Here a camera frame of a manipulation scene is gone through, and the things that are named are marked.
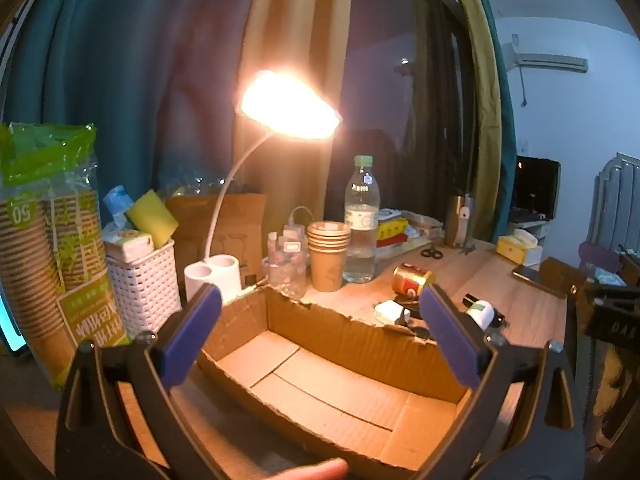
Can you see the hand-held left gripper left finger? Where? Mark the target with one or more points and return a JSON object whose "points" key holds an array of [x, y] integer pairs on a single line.
{"points": [[192, 332]]}

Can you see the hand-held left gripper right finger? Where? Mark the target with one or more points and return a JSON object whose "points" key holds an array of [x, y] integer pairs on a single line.
{"points": [[450, 335]]}

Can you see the white pill bottle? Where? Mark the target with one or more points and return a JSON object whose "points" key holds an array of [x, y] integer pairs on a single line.
{"points": [[481, 312]]}

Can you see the black flashlight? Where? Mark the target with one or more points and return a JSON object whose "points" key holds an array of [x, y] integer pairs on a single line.
{"points": [[469, 300]]}

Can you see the white power adapter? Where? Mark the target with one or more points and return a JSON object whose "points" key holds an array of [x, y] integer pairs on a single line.
{"points": [[390, 311]]}

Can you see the red and gold can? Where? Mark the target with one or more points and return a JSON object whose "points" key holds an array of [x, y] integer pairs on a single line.
{"points": [[410, 280]]}

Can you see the cardboard box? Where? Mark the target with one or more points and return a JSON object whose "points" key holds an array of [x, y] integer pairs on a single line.
{"points": [[325, 400]]}

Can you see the person's left hand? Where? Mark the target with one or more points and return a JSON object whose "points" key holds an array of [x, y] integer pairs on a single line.
{"points": [[320, 471]]}

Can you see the white desk lamp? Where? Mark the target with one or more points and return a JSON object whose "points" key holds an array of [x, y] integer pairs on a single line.
{"points": [[215, 275]]}

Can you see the white woven plastic basket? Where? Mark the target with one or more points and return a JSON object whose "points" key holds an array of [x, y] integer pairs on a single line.
{"points": [[145, 290]]}

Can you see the black scissors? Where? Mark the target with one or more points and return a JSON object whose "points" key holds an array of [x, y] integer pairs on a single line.
{"points": [[437, 255]]}

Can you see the bunch of keys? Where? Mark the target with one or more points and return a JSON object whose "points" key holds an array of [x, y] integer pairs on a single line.
{"points": [[466, 250]]}

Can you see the black smartphone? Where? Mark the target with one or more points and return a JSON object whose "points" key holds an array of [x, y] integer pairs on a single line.
{"points": [[530, 275]]}

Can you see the flat brown cardboard panel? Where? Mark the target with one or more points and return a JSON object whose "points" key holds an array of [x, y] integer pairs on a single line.
{"points": [[195, 230]]}

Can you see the yellow tissue box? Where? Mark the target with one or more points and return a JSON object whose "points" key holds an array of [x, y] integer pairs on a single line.
{"points": [[512, 249]]}

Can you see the white tissue pack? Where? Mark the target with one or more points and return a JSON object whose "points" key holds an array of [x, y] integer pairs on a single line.
{"points": [[127, 245]]}

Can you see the red book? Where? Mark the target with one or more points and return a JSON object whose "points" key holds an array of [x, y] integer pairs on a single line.
{"points": [[392, 241]]}

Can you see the stainless steel tumbler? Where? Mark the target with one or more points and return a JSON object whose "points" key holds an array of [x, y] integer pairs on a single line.
{"points": [[457, 225]]}

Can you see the yellow packet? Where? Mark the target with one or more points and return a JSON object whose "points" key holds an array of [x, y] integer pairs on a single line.
{"points": [[390, 230]]}

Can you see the yellow-green sponge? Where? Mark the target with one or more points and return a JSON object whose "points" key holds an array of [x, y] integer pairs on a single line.
{"points": [[152, 217]]}

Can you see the grey ribbed panel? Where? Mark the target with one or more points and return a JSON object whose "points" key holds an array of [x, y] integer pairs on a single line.
{"points": [[617, 200]]}

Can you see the clear plastic water bottle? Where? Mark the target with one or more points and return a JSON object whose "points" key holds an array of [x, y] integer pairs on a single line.
{"points": [[361, 240]]}

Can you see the white power bank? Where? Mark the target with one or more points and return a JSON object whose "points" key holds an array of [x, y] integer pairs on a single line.
{"points": [[389, 215]]}

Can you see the stack of brown paper cups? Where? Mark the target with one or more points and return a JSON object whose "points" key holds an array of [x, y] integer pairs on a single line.
{"points": [[327, 270]]}

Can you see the blue packet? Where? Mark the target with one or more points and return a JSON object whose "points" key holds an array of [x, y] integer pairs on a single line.
{"points": [[117, 202]]}

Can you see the black monitor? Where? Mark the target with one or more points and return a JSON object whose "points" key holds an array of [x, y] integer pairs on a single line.
{"points": [[537, 185]]}

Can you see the bagged pack of paper cups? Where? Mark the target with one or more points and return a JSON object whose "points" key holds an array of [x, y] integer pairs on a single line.
{"points": [[40, 250]]}

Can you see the glowing screen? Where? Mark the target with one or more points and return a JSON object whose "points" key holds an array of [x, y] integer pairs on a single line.
{"points": [[10, 325]]}

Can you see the teal curtain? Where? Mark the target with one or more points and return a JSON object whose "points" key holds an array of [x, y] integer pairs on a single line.
{"points": [[506, 125], [125, 85]]}

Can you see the dark sheer curtain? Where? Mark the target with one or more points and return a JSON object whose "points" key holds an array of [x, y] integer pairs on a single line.
{"points": [[435, 110]]}

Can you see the olive curtain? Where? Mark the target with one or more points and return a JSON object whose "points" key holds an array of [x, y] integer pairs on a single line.
{"points": [[482, 85], [295, 25]]}

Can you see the white air conditioner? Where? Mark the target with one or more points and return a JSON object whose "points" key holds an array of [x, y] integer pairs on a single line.
{"points": [[550, 62]]}

